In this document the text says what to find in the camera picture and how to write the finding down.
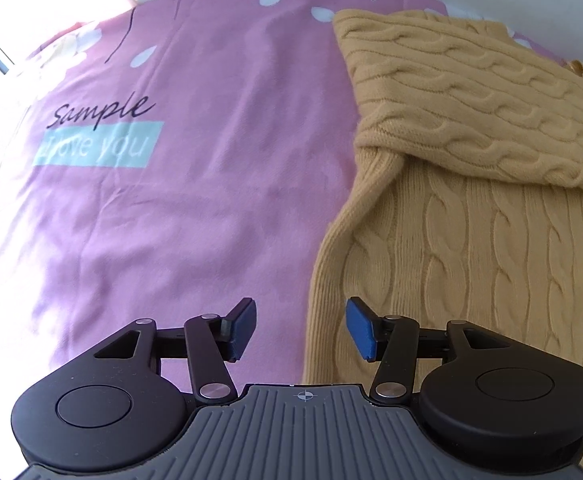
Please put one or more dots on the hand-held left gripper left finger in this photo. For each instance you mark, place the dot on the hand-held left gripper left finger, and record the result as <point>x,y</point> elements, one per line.
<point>244,329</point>

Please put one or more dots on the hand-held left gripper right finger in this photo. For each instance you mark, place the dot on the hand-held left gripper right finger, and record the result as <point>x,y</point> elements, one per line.
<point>360,329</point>

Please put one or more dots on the pink printed bed sheet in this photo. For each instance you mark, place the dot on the pink printed bed sheet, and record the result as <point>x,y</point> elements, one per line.
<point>196,170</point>

